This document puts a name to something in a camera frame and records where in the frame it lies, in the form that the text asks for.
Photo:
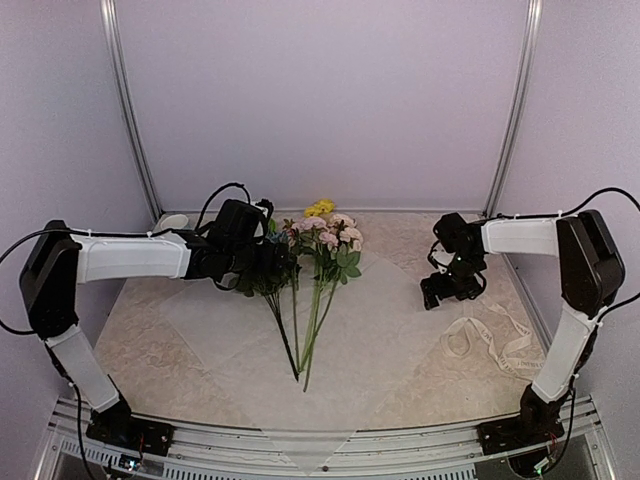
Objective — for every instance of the yellow fake flower stem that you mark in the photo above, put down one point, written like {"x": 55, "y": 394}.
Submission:
{"x": 321, "y": 207}

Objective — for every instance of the pink fake flower bunch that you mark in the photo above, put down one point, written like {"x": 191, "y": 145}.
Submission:
{"x": 334, "y": 245}

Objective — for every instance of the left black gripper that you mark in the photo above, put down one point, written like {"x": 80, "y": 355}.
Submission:
{"x": 266, "y": 264}

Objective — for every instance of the front aluminium rail base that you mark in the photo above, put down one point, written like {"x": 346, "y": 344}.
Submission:
{"x": 209, "y": 451}

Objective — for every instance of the cream printed ribbon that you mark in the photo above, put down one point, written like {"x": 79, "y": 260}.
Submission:
{"x": 505, "y": 359}

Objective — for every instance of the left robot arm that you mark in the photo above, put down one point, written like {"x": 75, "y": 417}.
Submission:
{"x": 237, "y": 242}

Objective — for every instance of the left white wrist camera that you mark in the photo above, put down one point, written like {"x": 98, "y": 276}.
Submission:
{"x": 266, "y": 208}

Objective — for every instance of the light blue mug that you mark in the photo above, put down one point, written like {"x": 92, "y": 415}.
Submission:
{"x": 173, "y": 221}

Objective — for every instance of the blue fake flower bunch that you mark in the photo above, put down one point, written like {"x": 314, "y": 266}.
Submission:
{"x": 251, "y": 284}

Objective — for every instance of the aluminium frame post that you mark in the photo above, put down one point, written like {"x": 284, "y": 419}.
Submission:
{"x": 517, "y": 107}
{"x": 109, "y": 16}

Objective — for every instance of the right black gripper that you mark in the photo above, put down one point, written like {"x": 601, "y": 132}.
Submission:
{"x": 474, "y": 287}

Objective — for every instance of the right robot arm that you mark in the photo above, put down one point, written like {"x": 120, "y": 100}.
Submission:
{"x": 591, "y": 272}

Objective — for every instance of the left aluminium frame post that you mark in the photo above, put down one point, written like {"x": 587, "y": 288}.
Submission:
{"x": 109, "y": 16}

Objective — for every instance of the right aluminium frame post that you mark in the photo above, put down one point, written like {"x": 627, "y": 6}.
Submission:
{"x": 517, "y": 107}

